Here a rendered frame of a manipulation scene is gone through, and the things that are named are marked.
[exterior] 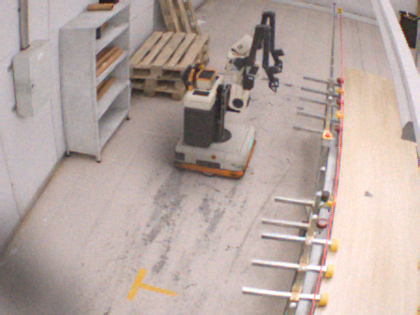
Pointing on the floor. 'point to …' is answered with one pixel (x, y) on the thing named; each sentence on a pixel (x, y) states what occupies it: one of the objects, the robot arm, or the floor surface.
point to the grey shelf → (75, 73)
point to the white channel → (404, 67)
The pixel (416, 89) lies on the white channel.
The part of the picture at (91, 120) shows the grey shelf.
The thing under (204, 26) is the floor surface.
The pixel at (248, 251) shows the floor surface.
